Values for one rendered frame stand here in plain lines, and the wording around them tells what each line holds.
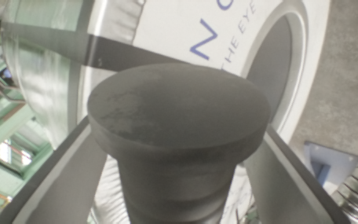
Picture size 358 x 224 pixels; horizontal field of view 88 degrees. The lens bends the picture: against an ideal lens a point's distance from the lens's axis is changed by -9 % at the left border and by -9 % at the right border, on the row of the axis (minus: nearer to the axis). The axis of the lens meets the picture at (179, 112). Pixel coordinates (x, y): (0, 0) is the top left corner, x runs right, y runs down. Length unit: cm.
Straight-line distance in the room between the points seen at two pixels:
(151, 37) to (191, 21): 7
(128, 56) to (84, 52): 5
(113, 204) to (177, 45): 24
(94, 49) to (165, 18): 10
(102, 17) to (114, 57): 4
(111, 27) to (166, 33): 7
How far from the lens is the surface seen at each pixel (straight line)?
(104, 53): 22
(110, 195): 31
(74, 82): 24
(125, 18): 23
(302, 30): 81
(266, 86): 98
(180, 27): 28
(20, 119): 519
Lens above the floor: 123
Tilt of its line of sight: 20 degrees down
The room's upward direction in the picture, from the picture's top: 137 degrees counter-clockwise
